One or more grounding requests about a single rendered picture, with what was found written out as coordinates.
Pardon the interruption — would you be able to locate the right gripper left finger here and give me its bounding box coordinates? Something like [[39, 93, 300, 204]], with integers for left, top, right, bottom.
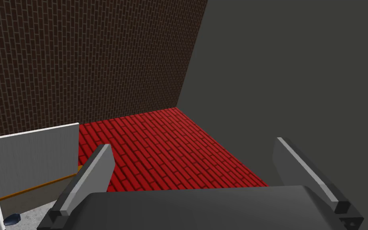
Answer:
[[47, 143, 116, 222]]

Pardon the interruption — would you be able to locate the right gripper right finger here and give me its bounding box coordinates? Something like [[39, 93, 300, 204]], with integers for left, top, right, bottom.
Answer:
[[272, 137, 364, 225]]

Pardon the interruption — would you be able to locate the grey cabinet with orange trim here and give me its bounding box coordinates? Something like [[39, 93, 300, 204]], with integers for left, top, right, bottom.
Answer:
[[0, 123, 84, 208]]

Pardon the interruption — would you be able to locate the small dark blue object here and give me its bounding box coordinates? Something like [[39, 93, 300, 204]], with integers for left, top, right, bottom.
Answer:
[[3, 213, 22, 227]]

